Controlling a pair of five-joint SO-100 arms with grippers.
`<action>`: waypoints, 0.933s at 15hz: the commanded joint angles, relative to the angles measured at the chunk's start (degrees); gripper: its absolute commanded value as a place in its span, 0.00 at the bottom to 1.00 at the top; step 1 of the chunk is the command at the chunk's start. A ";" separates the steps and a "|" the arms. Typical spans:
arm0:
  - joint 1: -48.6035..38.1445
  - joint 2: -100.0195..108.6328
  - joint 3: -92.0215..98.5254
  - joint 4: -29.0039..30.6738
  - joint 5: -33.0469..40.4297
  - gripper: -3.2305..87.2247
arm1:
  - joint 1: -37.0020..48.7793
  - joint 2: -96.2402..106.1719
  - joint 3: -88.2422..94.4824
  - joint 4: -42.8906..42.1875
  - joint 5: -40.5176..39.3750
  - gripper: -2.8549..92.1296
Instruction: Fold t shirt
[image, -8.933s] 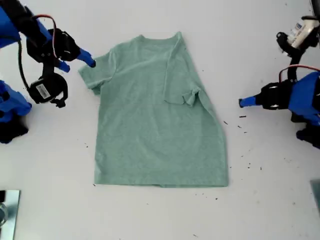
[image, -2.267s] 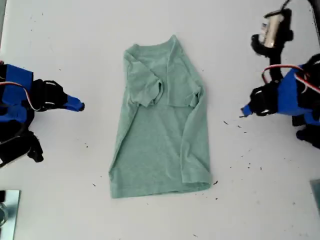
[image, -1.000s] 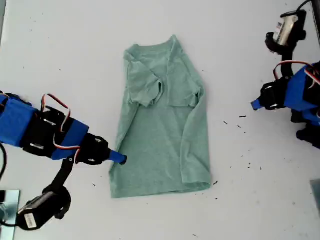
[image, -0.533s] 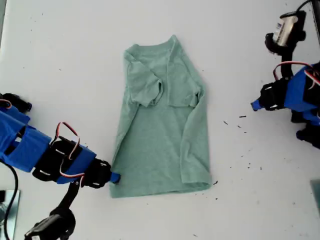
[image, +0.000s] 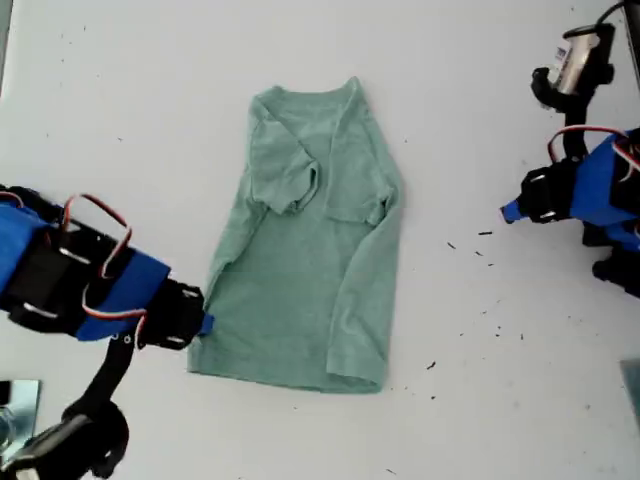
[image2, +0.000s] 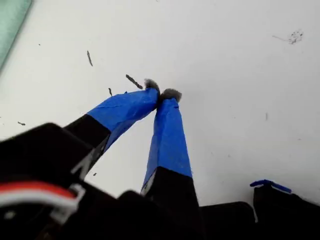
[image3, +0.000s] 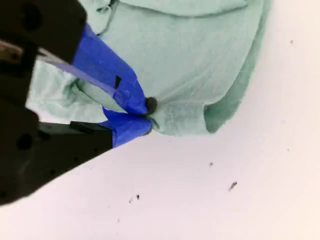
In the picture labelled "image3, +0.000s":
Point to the green t-shirt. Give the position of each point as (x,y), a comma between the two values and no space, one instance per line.
(187,62)

